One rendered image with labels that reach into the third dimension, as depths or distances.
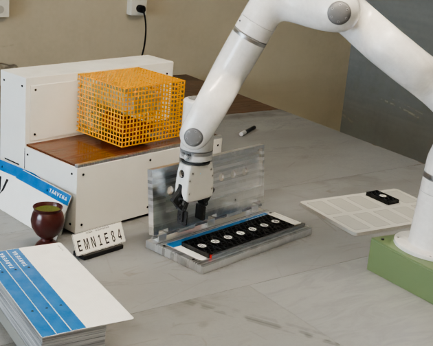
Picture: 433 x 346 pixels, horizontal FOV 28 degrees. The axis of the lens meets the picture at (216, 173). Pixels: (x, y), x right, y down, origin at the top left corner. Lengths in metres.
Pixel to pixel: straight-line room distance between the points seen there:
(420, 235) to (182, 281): 0.60
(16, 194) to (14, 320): 0.71
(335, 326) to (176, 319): 0.35
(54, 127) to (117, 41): 1.77
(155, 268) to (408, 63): 0.78
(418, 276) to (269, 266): 0.37
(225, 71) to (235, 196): 0.46
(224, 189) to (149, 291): 0.50
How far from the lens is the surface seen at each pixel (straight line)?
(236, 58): 2.09
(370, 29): 2.11
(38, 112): 2.41
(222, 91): 2.08
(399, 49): 2.08
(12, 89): 2.43
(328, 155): 3.23
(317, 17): 2.01
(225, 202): 2.40
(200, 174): 2.19
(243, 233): 2.31
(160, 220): 2.23
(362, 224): 2.55
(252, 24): 2.08
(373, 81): 5.04
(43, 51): 4.02
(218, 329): 1.88
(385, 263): 2.22
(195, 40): 4.43
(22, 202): 2.41
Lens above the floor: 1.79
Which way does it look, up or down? 18 degrees down
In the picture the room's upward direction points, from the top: 5 degrees clockwise
